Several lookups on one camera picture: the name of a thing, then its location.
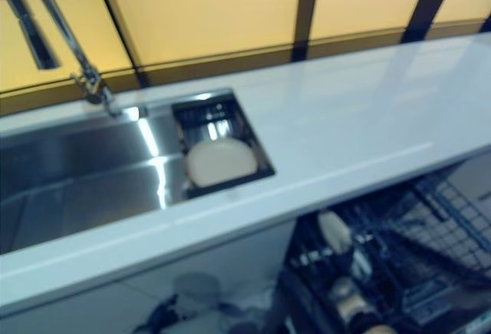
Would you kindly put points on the large cream round plate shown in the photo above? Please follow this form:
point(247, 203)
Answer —
point(220, 163)

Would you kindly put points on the chrome gooseneck kitchen faucet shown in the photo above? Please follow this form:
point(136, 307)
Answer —
point(69, 38)

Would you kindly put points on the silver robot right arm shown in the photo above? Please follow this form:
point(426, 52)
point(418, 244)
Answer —
point(349, 299)

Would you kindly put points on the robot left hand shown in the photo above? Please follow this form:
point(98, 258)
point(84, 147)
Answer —
point(167, 318)

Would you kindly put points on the small cream round plate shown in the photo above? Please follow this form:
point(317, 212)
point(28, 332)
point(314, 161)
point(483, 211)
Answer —
point(335, 230)

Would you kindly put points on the wide white cabinet door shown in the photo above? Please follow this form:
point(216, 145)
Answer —
point(57, 318)

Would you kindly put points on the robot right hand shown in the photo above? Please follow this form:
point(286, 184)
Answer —
point(349, 263)

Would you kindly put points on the black dish drying rack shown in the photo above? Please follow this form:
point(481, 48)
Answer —
point(226, 123)

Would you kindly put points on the narrow white cabinet door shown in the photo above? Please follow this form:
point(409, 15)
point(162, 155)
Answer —
point(238, 265)

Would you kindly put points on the stainless steel sink basin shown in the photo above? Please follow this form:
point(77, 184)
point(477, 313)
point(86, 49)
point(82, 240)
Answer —
point(96, 180)

